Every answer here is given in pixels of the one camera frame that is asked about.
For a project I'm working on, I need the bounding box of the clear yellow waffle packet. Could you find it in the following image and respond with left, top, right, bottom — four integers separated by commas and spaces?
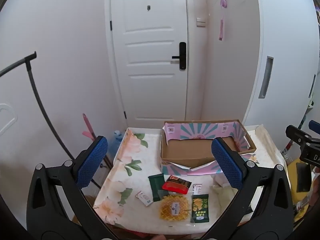
160, 194, 190, 222

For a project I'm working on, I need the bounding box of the red and black snack packet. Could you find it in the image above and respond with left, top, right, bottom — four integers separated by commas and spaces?
162, 175, 192, 195

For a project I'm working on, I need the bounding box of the white door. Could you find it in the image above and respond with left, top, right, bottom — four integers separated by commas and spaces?
104, 0, 203, 127

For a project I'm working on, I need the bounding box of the pink printed cardboard box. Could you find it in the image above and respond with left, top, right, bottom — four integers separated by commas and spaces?
159, 119, 257, 176

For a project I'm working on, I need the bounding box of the green cracker packet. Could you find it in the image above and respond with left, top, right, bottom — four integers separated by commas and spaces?
190, 194, 209, 223

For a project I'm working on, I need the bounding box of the pink hanging tassel ornament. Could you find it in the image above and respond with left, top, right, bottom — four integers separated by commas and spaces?
214, 0, 229, 41

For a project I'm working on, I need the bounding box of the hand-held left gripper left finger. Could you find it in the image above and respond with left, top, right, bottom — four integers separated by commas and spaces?
26, 135, 118, 240

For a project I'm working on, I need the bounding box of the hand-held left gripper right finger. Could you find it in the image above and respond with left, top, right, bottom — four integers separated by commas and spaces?
200, 137, 294, 240

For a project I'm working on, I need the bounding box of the yellow object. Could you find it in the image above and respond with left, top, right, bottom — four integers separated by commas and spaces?
286, 160, 320, 225

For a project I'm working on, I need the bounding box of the white wardrobe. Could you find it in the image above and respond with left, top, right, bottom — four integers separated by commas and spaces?
242, 0, 320, 135

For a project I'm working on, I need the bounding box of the black door handle lock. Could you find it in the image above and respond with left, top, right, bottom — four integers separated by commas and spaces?
171, 42, 187, 70

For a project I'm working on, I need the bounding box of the dark green snack packet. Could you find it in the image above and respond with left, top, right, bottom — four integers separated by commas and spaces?
148, 174, 167, 202

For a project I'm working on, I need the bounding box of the floral table cloth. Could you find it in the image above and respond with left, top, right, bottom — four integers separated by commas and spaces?
93, 124, 288, 233

